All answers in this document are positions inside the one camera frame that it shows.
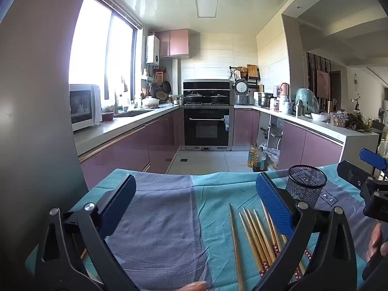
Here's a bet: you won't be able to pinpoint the ceiling light panel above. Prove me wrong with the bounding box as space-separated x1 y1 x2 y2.
195 0 219 19

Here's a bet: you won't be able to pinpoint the grey rice cooker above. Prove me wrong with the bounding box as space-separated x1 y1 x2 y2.
234 79 251 105

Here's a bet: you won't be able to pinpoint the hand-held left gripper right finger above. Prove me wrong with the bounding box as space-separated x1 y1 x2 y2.
255 172 358 291

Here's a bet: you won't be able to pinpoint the hanging pans and utensils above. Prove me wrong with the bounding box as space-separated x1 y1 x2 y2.
141 67 173 102

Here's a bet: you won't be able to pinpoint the person's right hand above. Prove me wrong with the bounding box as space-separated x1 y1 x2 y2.
366 220 388 263

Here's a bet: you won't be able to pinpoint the person's left hand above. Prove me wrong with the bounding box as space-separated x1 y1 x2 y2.
179 280 207 291

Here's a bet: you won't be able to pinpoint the black integrated stove hood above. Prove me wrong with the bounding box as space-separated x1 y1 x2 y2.
183 79 234 106

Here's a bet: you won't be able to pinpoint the black built-in oven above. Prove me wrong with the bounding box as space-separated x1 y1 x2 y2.
183 107 234 147

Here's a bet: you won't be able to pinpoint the kitchen window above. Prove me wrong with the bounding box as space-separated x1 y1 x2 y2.
68 0 143 110

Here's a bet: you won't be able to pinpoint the clear plastic bag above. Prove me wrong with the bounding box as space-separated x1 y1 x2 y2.
262 147 281 166

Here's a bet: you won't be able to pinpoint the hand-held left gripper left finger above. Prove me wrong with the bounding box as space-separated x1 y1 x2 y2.
35 174 137 291

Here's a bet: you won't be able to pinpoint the kitchen sink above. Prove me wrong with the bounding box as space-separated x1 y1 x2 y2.
113 109 155 118

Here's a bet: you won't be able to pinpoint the white microwave oven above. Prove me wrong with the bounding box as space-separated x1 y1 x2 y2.
69 84 103 132

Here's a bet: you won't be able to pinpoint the pink wall cabinet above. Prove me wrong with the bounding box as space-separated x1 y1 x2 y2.
154 29 191 59

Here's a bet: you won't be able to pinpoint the leafy green plant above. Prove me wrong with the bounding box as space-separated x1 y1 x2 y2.
346 113 373 132

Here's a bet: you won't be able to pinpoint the black mesh utensil holder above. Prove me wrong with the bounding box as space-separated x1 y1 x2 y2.
286 165 328 207

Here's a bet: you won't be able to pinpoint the yellow cooking oil bottle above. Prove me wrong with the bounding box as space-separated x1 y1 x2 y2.
247 143 259 168

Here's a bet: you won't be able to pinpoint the pink peninsula base cabinet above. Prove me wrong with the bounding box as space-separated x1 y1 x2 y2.
233 106 379 172

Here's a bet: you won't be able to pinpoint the dark cooking oil bottle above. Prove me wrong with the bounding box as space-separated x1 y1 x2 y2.
252 147 267 172

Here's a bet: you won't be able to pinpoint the green mesh food cover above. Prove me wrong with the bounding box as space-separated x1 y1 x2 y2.
295 88 319 114

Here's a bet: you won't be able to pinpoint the teal and grey tablecloth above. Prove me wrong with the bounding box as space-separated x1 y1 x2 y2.
26 164 379 291

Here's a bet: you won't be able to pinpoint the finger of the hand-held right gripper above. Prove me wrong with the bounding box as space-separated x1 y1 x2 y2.
359 148 388 178
336 160 369 193

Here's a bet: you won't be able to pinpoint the white water heater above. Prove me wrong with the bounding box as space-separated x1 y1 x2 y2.
146 35 160 65

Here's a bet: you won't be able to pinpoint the clear egg box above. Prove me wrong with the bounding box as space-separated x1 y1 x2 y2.
330 113 348 127

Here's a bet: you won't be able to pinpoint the long pink base cabinet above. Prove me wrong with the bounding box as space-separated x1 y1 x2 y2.
77 106 184 185

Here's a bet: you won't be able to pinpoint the wall painting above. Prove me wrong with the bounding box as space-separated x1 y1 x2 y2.
317 69 331 100

